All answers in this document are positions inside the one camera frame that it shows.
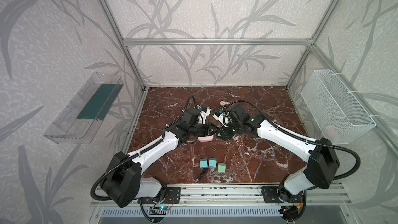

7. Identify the pink square power strip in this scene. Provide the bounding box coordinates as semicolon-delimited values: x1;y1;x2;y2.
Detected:
198;135;214;143

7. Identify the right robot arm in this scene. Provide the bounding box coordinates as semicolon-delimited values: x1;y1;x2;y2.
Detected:
214;102;361;198

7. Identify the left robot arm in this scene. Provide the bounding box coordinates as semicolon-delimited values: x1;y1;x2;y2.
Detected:
90;122;218;208

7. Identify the teal plug adapter far left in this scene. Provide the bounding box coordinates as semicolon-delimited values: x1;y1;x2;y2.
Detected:
200;159;208;169

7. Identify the teal plug adapter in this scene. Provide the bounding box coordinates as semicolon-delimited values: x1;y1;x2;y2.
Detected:
200;159;208;169
208;158;217;168

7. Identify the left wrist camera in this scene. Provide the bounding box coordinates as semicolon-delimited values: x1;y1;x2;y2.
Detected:
181;108;205;125

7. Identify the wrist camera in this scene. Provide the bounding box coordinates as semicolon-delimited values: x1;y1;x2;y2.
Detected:
181;108;205;125
213;109;231;127

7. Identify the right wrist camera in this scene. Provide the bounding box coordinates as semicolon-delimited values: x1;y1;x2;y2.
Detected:
213;109;231;127

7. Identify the aluminium front rail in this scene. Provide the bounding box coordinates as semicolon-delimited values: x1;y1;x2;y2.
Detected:
89;183;352;207

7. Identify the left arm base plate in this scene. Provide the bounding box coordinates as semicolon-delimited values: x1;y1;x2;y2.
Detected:
141;186;181;204

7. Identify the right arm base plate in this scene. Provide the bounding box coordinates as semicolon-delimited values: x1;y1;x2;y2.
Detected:
261;186;303;204

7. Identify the white wire mesh basket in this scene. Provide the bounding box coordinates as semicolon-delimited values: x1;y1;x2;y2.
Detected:
301;69;377;145

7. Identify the clear plastic wall shelf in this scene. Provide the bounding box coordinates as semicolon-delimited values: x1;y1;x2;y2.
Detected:
44;72;124;144

